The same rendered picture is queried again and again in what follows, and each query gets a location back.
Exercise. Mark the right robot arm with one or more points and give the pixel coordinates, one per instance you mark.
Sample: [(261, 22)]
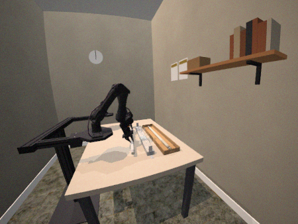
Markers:
[(99, 114)]

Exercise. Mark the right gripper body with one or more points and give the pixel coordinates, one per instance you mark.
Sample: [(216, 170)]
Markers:
[(127, 133)]

